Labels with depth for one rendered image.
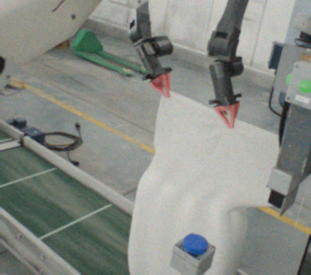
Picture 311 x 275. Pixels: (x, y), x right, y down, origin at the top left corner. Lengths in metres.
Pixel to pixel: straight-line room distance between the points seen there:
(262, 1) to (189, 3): 1.47
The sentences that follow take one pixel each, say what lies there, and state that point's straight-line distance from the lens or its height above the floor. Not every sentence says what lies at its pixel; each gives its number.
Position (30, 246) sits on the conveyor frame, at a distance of 1.73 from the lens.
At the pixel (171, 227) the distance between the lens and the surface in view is 1.32.
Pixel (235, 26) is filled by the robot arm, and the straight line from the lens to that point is 1.14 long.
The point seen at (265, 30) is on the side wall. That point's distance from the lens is 6.59.
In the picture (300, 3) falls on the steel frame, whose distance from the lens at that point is 5.91.
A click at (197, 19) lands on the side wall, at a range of 7.26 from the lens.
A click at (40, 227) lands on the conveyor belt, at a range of 1.79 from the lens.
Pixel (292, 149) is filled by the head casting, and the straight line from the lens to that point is 0.94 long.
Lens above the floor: 1.45
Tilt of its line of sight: 16 degrees down
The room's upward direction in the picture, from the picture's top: 12 degrees clockwise
